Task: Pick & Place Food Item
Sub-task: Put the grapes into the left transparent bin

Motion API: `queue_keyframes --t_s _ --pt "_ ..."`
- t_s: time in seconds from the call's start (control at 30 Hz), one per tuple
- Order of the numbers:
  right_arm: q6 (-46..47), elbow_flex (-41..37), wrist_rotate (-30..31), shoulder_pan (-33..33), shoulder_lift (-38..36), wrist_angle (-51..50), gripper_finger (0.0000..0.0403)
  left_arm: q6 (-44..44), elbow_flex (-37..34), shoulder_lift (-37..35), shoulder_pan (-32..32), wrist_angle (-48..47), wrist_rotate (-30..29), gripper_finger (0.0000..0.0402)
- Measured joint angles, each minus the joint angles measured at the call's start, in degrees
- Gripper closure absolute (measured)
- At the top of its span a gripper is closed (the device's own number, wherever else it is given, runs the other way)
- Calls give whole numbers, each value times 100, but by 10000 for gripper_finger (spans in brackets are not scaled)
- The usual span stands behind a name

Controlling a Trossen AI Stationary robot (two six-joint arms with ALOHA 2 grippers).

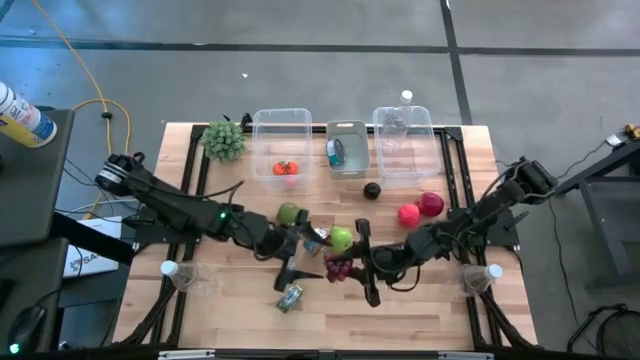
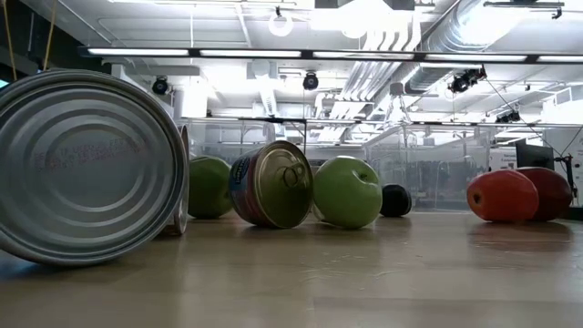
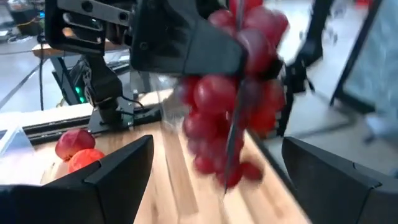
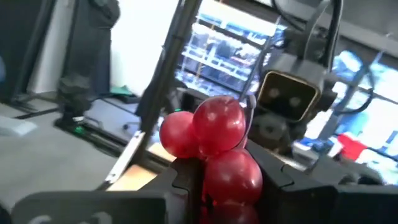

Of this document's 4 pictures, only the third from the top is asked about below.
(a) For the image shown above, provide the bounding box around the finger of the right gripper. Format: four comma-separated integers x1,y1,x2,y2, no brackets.
260,57,284,80
129,0,247,78

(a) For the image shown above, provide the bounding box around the black metal desk frame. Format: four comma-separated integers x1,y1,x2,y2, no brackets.
276,0,398,138

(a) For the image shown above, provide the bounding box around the clear plastic bin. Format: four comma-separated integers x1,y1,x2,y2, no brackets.
0,126,35,186

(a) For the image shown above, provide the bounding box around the dark red apple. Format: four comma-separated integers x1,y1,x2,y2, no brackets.
55,128,96,162

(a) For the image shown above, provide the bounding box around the orange red apple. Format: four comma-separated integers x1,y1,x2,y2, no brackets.
67,148,106,174

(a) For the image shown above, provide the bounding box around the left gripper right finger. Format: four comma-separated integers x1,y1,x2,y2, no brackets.
281,136,398,224

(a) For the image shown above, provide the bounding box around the black cable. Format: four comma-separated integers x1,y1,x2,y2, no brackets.
36,34,45,111

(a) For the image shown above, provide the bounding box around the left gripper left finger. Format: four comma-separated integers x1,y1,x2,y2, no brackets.
0,134,155,224

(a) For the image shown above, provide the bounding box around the light wooden workbench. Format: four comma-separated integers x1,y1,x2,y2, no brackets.
30,40,131,60

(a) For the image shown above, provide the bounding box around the red grape bunch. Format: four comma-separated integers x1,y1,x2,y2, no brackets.
174,0,290,194

